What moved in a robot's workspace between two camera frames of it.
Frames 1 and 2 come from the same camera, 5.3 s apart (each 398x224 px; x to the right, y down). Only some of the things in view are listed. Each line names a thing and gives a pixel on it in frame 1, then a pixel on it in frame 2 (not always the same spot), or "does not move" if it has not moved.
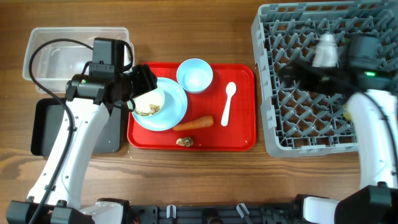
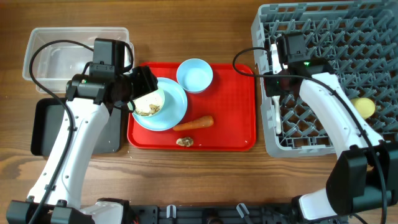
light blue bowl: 194,75 does not move
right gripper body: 306,78 -> 272,86
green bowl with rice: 149,104 does not move
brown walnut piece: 185,141 does not move
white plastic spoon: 230,89 -> 276,99
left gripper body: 138,81 does not move
